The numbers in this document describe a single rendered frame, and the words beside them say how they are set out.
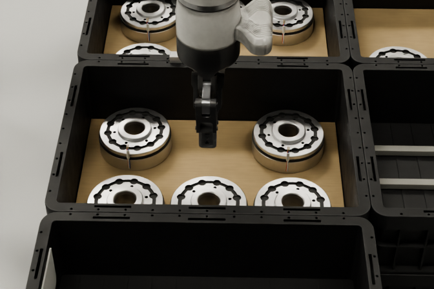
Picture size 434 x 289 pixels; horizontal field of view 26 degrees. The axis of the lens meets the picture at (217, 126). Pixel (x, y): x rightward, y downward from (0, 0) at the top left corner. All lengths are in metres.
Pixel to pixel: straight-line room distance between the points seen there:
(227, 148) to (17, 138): 0.41
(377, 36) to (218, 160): 0.40
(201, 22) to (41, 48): 0.78
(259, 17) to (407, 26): 0.58
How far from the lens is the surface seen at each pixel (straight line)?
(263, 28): 1.07
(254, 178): 1.33
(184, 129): 1.40
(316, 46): 1.57
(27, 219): 1.48
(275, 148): 1.33
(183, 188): 1.27
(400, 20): 1.65
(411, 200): 1.32
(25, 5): 1.92
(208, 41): 1.06
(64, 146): 1.24
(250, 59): 1.37
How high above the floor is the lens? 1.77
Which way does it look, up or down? 42 degrees down
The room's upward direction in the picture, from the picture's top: straight up
